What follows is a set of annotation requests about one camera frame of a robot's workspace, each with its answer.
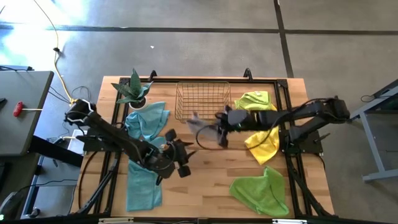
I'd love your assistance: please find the grey metal table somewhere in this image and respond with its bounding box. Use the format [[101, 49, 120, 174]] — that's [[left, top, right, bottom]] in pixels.
[[343, 79, 398, 183]]

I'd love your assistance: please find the green microfiber towel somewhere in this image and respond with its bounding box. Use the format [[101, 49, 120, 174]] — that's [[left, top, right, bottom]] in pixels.
[[229, 166, 290, 218], [234, 90, 273, 111]]

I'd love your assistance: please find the yellow microfiber towel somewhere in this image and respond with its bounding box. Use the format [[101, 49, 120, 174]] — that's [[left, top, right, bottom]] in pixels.
[[244, 104, 280, 166]]

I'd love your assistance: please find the wire mesh basket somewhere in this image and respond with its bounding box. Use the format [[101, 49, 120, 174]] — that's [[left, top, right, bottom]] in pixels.
[[174, 81, 232, 122]]

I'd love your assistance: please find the black floor device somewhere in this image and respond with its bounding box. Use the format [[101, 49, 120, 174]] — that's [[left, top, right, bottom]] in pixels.
[[0, 191, 21, 222]]

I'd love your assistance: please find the yellow power cable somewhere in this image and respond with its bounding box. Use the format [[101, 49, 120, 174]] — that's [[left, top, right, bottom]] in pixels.
[[32, 0, 77, 105]]

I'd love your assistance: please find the teal microfiber towel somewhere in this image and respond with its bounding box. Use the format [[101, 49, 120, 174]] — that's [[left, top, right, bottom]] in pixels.
[[124, 101, 170, 141], [126, 136, 167, 212]]

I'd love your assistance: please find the white power strip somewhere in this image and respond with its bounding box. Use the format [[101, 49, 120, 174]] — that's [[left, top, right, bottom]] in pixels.
[[62, 129, 85, 156]]

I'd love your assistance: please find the grey side table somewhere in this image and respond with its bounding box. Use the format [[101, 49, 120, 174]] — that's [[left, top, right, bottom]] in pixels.
[[0, 70, 55, 156]]

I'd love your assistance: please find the snake plant in white pot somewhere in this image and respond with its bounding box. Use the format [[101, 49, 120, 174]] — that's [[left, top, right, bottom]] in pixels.
[[111, 68, 154, 112]]

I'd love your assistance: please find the black table leg beam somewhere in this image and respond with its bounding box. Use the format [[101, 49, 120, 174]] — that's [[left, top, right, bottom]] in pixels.
[[29, 135, 85, 167]]

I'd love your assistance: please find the grey microfiber towel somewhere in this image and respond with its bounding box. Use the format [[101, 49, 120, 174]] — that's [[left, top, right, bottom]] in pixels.
[[185, 111, 223, 143]]

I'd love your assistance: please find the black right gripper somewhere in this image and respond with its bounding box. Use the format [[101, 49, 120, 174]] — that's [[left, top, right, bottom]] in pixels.
[[215, 105, 251, 149]]

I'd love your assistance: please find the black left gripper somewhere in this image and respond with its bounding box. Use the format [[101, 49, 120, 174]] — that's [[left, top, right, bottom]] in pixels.
[[161, 128, 197, 179]]

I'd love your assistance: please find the red-handled tool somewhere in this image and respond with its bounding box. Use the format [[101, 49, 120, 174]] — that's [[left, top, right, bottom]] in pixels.
[[12, 101, 43, 118]]

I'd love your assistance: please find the black aluminium table frame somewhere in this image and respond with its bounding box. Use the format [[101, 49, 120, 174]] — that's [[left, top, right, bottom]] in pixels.
[[73, 68, 335, 218]]

